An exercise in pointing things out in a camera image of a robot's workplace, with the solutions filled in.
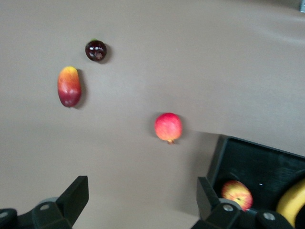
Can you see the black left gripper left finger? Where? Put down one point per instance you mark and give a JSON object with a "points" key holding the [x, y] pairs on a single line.
{"points": [[71, 200]]}

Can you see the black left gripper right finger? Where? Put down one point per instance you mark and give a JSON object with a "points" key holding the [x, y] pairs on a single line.
{"points": [[214, 212]]}

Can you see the red yellow apple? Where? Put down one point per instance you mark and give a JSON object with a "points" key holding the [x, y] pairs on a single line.
{"points": [[237, 194]]}

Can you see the black plastic box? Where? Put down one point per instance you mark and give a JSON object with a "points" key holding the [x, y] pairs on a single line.
{"points": [[262, 164]]}

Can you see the yellow banana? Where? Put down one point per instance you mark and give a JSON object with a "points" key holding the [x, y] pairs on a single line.
{"points": [[293, 202]]}

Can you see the red pomegranate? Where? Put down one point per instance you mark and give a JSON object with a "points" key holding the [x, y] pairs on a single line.
{"points": [[168, 126]]}

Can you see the red yellow mango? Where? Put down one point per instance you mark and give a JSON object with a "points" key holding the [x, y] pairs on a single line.
{"points": [[69, 87]]}

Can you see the brown table cloth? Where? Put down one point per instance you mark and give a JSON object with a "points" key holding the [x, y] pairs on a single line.
{"points": [[190, 71]]}

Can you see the dark purple mangosteen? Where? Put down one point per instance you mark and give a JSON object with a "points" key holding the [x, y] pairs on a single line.
{"points": [[95, 50]]}

